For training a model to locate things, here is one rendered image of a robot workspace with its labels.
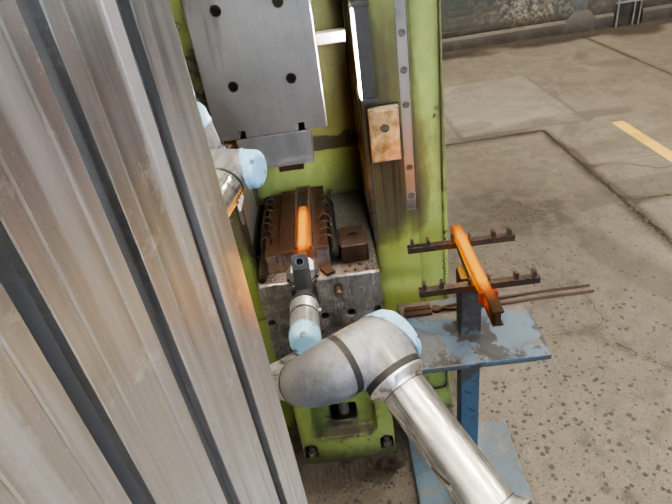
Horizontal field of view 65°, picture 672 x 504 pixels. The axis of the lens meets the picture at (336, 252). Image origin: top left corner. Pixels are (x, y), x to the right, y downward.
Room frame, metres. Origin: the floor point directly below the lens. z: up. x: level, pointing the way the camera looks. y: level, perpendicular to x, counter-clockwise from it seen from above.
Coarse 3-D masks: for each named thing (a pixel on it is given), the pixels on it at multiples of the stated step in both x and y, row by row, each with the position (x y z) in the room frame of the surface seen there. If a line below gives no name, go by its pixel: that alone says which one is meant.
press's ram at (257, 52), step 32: (192, 0) 1.39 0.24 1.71; (224, 0) 1.38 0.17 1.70; (256, 0) 1.38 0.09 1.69; (288, 0) 1.38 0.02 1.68; (192, 32) 1.39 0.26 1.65; (224, 32) 1.38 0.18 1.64; (256, 32) 1.38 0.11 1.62; (288, 32) 1.38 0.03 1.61; (320, 32) 1.58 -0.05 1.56; (224, 64) 1.38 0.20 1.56; (256, 64) 1.38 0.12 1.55; (288, 64) 1.38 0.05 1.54; (224, 96) 1.39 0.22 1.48; (256, 96) 1.38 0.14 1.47; (288, 96) 1.38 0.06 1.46; (320, 96) 1.38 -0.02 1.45; (224, 128) 1.39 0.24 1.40; (256, 128) 1.38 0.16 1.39; (288, 128) 1.38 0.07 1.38
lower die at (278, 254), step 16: (288, 192) 1.79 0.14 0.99; (320, 192) 1.75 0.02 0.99; (272, 208) 1.70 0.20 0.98; (288, 208) 1.66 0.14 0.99; (272, 224) 1.59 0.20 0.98; (288, 224) 1.55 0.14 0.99; (272, 240) 1.48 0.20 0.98; (288, 240) 1.45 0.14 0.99; (320, 240) 1.41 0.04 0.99; (272, 256) 1.39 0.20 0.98; (288, 256) 1.38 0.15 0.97; (320, 256) 1.38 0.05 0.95; (272, 272) 1.39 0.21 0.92
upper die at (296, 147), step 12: (288, 132) 1.38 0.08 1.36; (300, 132) 1.38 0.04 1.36; (312, 132) 1.60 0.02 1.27; (240, 144) 1.39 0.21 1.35; (252, 144) 1.38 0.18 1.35; (264, 144) 1.38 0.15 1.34; (276, 144) 1.38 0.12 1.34; (288, 144) 1.38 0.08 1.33; (300, 144) 1.38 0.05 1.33; (312, 144) 1.43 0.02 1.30; (264, 156) 1.38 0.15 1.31; (276, 156) 1.38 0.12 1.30; (288, 156) 1.38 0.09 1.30; (300, 156) 1.38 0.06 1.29; (312, 156) 1.38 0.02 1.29
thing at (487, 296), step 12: (456, 228) 1.34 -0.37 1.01; (456, 240) 1.29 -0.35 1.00; (468, 240) 1.26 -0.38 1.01; (468, 252) 1.21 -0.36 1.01; (468, 264) 1.15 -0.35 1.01; (480, 276) 1.09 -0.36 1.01; (480, 288) 1.04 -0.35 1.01; (480, 300) 1.01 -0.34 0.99; (492, 300) 0.98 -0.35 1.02; (492, 312) 0.96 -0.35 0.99; (492, 324) 0.94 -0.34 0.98
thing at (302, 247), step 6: (300, 210) 1.60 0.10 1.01; (306, 210) 1.59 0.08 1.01; (300, 216) 1.55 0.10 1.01; (306, 216) 1.55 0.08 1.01; (300, 222) 1.51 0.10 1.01; (306, 222) 1.50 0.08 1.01; (300, 228) 1.47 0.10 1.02; (306, 228) 1.46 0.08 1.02; (300, 234) 1.43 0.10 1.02; (306, 234) 1.42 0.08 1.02; (300, 240) 1.39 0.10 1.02; (306, 240) 1.38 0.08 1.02; (300, 246) 1.35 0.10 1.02; (306, 246) 1.34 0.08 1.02; (294, 252) 1.31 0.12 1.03; (300, 252) 1.31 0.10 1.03; (306, 252) 1.30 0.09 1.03
